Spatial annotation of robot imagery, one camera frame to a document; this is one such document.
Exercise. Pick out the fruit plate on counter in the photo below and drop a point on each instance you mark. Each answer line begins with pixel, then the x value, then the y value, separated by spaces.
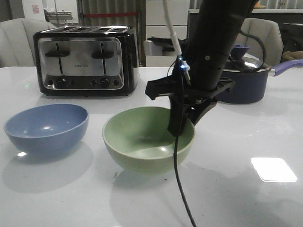
pixel 259 6

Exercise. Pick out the dark sideboard counter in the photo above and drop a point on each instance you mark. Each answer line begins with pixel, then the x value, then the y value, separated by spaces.
pixel 290 25

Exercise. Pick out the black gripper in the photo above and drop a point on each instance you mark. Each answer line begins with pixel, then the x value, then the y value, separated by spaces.
pixel 168 86

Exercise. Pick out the beige chair right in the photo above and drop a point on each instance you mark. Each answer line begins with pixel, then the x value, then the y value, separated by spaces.
pixel 268 32

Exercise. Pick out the blue bowl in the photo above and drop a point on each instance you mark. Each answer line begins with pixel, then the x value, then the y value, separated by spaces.
pixel 48 129

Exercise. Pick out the black chrome four-slot toaster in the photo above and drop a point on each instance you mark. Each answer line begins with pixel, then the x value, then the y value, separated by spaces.
pixel 87 60

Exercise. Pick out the green bowl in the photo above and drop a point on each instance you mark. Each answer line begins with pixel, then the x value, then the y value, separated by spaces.
pixel 138 140

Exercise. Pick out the beige chair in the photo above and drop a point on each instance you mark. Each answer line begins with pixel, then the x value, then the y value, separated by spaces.
pixel 268 32
pixel 17 43

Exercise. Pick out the glass lid with blue knob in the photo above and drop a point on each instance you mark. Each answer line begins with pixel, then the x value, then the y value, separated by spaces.
pixel 237 61

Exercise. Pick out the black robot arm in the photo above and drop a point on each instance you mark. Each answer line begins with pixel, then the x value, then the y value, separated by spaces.
pixel 196 77

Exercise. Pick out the beige chair left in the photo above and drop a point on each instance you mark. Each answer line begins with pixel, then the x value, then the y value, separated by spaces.
pixel 17 43

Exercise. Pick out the white refrigerator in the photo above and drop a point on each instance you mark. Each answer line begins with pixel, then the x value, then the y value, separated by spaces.
pixel 156 26

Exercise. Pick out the dark blue saucepan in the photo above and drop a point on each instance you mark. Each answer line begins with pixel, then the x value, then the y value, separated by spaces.
pixel 250 87

